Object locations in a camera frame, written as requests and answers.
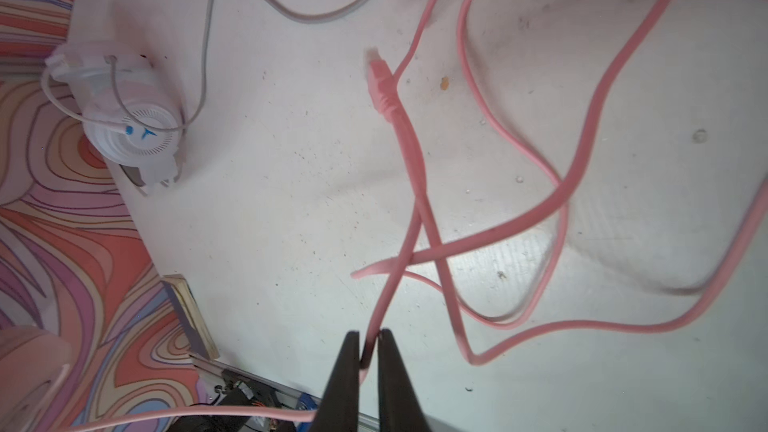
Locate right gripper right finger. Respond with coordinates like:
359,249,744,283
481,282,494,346
378,329,431,432

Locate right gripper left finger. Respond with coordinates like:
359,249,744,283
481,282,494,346
309,331,360,432

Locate pink headphone cable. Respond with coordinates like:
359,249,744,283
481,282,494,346
59,0,768,432

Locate pink cat-ear headphones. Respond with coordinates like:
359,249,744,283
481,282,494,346
1,326,73,431

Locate white headphones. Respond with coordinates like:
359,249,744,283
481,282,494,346
41,41,183,192

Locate blue black stapler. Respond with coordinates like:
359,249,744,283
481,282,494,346
296,393,318,412

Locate dark blue booklet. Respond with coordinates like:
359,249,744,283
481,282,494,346
160,274,220,360

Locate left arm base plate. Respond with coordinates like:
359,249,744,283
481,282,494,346
169,354,300,431

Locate grey headphone cable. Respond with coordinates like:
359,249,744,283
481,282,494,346
179,0,404,133

